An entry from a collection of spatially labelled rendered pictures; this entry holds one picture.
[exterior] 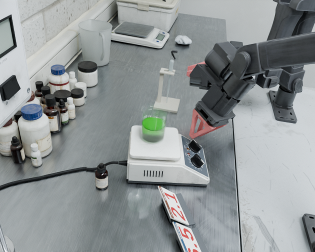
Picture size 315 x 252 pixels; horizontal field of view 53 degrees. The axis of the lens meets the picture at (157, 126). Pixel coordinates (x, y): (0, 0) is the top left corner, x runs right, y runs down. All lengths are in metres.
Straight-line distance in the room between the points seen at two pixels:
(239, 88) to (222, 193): 0.26
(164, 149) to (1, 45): 0.54
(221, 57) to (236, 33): 1.39
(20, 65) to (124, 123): 0.71
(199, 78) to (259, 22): 1.39
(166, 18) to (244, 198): 1.13
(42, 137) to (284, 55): 0.57
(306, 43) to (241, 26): 1.53
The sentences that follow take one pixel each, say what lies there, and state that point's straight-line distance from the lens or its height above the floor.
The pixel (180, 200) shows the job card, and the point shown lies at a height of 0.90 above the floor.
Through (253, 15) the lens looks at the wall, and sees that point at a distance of 2.13.
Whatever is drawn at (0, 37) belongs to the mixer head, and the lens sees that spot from 0.27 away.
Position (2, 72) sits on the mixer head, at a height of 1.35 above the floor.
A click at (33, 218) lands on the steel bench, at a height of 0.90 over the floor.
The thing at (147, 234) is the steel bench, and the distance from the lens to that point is 0.70.
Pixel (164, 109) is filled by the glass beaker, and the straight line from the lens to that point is 0.76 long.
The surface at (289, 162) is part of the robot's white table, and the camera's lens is 0.97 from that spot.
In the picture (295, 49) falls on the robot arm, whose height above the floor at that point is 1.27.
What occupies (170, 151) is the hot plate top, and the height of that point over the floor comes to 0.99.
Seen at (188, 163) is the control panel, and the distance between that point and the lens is 0.77.
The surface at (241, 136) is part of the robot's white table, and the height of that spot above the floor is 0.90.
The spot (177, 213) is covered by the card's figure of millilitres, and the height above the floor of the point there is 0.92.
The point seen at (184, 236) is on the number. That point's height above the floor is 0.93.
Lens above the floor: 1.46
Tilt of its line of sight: 35 degrees down
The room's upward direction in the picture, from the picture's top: 6 degrees clockwise
